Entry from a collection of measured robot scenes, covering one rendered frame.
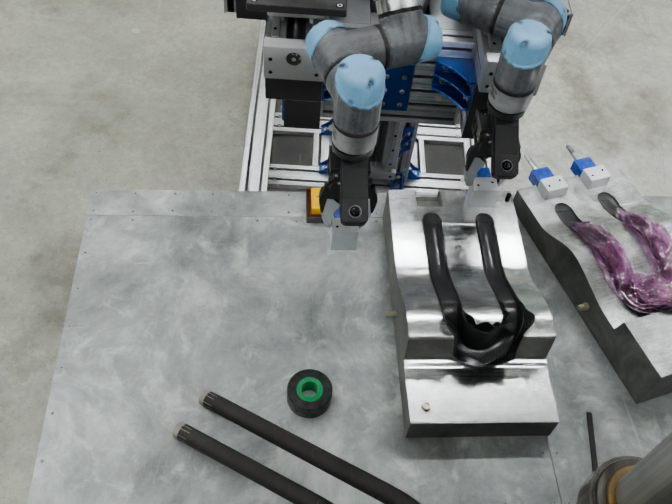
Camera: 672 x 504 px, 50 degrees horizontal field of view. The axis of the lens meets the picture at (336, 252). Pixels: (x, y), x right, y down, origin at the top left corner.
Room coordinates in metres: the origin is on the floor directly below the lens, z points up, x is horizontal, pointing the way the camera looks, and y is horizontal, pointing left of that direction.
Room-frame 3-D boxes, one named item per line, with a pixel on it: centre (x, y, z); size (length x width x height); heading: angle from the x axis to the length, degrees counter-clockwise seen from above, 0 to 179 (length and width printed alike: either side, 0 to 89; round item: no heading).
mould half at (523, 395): (0.78, -0.25, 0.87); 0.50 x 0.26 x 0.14; 8
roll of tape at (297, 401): (0.57, 0.02, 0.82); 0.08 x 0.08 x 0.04
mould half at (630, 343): (0.91, -0.60, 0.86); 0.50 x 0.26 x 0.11; 25
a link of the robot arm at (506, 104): (1.03, -0.28, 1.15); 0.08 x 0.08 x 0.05
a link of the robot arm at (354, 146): (0.87, -0.01, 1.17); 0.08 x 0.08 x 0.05
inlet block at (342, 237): (0.90, -0.01, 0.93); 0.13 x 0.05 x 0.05; 8
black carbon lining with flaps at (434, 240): (0.80, -0.26, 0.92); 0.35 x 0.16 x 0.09; 8
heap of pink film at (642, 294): (0.91, -0.59, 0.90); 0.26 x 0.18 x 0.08; 25
